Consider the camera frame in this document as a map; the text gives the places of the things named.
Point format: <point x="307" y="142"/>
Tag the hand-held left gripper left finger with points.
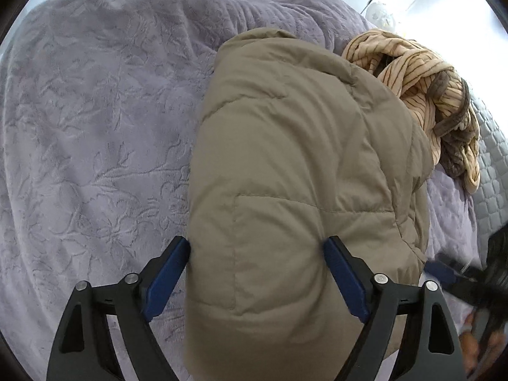
<point x="166" y="281"/>

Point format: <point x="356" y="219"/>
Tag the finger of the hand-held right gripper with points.
<point x="441" y="270"/>

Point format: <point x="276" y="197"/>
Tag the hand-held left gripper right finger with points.
<point x="345" y="281"/>

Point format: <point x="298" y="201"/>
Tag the khaki puffer jacket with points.
<point x="293" y="190"/>

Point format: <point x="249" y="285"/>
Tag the person's right hand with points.
<point x="470" y="341"/>

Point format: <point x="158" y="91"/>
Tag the grey quilted mattress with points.
<point x="494" y="158"/>

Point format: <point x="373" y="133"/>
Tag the purple embossed blanket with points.
<point x="99" y="127"/>

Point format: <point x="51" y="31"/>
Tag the beige striped fleece garment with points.
<point x="420" y="83"/>

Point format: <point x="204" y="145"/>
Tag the white round object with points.
<point x="380" y="12"/>

